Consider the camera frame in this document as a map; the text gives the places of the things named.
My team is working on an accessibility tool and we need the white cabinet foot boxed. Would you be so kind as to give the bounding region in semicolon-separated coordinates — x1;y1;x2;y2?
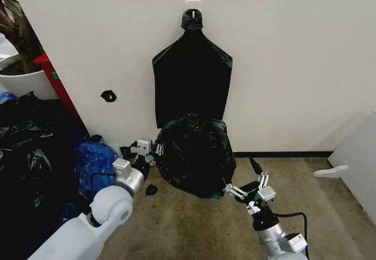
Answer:
312;164;350;179

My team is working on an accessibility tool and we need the black plastic scrap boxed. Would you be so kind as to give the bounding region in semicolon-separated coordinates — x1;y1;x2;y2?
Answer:
144;183;159;197
100;90;118;103

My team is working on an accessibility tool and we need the flat black garbage bag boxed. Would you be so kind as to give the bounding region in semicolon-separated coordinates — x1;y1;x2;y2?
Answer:
151;9;234;129

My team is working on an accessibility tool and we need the red metal frame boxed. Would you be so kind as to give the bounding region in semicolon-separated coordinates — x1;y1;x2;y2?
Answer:
32;53;89;137

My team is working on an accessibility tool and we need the black baseboard strip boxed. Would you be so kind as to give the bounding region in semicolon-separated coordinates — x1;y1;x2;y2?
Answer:
234;150;335;158

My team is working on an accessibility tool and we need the pile of black garbage bags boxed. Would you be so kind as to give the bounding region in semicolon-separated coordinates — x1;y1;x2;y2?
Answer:
0;91;95;258

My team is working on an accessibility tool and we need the small blue plastic bag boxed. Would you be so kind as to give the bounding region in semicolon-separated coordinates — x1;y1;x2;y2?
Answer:
0;91;19;105

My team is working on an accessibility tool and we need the white cabinet panel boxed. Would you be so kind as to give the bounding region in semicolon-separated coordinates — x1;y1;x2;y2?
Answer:
326;109;376;218

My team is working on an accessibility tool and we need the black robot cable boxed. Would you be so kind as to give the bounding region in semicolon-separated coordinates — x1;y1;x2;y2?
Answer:
271;211;310;260

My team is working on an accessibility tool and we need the potted plant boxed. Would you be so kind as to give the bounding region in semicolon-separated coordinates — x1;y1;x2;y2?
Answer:
0;0;45;75

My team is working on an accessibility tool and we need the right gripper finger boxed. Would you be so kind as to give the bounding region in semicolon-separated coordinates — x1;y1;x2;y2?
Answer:
249;156;270;190
221;176;247;200

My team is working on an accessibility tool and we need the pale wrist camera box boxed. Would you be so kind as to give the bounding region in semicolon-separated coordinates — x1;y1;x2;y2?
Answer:
136;139;153;157
254;187;277;204

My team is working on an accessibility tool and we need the white wall hook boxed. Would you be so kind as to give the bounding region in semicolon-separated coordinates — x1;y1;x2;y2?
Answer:
184;0;202;18

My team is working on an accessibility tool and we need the white plant pot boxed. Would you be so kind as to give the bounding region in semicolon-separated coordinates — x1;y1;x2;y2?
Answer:
0;53;59;101

